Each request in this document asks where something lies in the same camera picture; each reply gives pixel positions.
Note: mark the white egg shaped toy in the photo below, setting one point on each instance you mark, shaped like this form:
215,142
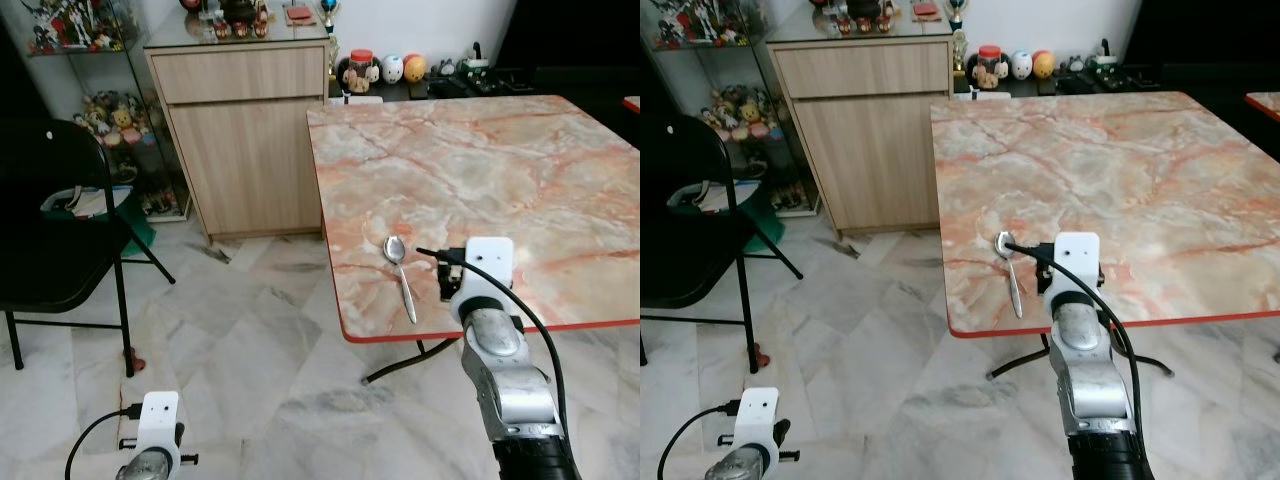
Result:
1020,65
392,69

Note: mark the small gold trophy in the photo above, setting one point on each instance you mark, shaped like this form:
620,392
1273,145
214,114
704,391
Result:
957,12
329,15

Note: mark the glass display cabinet with figurines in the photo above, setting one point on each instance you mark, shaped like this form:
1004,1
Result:
735,110
105,120

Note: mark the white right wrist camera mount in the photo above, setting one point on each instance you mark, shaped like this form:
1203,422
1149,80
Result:
1076,262
488,268

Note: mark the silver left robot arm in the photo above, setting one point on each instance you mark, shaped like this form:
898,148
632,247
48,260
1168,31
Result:
740,465
150,467

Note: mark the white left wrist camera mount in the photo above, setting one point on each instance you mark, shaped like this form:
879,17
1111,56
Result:
755,420
158,425

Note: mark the papers on chair seat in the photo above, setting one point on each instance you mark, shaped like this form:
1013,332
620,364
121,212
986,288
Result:
715,195
85,200

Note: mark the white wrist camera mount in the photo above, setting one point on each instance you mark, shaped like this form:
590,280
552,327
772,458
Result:
755,420
158,425
1076,262
488,268

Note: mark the orange yellow round toy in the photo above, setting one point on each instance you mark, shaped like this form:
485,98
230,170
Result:
414,68
1043,64

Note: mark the mouse figure jar red lid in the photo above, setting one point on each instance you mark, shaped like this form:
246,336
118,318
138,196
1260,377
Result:
359,72
988,68

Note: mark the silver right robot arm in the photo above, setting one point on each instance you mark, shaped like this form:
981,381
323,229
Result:
512,390
1092,385

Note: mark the silver metal spoon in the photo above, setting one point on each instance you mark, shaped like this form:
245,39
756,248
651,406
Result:
401,276
1013,285

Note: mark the red flat box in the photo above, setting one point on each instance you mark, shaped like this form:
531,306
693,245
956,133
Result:
927,10
300,15

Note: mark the light wooden cabinet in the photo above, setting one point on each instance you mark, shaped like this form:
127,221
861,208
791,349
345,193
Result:
245,140
865,135

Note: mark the black metal table legs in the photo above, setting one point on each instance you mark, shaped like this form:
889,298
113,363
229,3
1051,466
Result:
400,365
1020,362

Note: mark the green bag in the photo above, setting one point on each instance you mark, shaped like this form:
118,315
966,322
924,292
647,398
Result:
142,235
770,222

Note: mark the small grey figurine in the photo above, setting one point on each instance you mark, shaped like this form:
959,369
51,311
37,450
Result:
1075,65
447,69

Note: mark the dark teapot with small figurines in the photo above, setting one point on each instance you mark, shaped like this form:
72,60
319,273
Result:
238,15
865,10

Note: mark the black folding chair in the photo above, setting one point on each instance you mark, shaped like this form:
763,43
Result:
680,250
50,250

